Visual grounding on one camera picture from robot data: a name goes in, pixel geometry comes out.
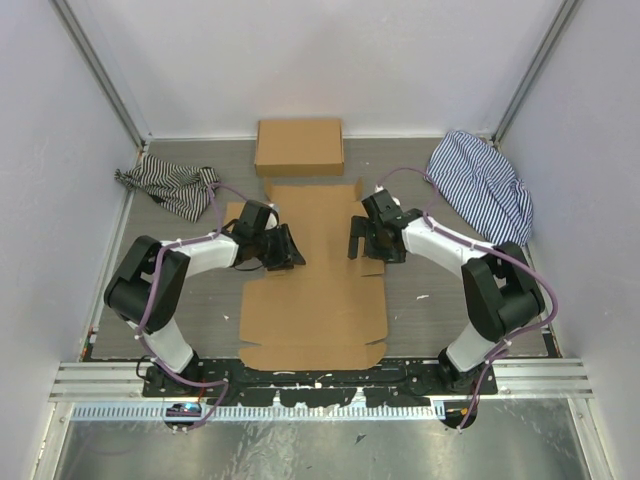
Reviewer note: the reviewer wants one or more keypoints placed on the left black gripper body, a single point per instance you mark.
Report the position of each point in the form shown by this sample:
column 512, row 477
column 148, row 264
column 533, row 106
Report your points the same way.
column 273, row 248

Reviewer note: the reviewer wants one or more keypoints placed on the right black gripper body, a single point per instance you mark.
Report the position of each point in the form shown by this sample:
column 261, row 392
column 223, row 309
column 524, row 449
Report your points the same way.
column 376, row 248

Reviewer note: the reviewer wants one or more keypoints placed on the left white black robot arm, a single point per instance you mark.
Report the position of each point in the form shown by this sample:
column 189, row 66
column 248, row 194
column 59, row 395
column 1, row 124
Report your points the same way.
column 146, row 287

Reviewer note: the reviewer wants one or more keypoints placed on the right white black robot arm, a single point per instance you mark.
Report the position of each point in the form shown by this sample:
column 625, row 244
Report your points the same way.
column 500, row 291

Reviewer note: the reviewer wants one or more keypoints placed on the folded brown cardboard box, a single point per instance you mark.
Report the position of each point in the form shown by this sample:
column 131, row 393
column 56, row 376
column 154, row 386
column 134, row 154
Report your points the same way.
column 299, row 147

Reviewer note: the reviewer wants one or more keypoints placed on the black white striped cloth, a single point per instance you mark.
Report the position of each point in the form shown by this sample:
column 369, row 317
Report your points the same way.
column 180, row 189

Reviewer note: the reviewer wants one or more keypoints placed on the blue white striped cloth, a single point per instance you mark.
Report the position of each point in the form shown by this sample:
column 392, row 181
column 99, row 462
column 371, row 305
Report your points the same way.
column 481, row 185

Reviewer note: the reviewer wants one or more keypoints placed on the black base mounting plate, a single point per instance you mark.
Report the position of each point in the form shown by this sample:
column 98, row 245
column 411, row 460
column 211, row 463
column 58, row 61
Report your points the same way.
column 392, row 382

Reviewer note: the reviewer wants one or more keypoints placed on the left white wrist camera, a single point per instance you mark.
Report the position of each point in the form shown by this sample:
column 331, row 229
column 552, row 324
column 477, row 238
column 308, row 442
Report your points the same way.
column 273, row 218

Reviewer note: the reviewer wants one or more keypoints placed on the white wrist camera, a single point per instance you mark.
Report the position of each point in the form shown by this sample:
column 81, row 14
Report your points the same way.
column 379, row 188
column 273, row 218

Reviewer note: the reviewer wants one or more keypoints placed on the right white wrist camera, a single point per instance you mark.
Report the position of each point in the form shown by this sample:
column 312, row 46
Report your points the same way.
column 379, row 188

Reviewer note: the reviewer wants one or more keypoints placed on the aluminium rail front bar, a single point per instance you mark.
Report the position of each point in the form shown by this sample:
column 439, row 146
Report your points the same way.
column 515, row 377

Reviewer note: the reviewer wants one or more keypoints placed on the grey slotted cable duct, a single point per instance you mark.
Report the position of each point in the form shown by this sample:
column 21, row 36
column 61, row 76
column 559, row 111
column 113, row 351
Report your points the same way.
column 147, row 411

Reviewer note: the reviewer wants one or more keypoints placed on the right aluminium corner post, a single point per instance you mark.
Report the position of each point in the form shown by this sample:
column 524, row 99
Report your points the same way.
column 559, row 24

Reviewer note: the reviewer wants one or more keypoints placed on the aluminium corner post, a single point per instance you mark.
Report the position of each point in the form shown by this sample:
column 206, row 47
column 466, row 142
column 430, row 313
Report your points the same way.
column 559, row 24
column 88, row 53

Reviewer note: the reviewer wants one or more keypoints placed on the left aluminium corner post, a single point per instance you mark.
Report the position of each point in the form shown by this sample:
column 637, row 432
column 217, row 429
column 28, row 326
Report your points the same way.
column 88, row 53

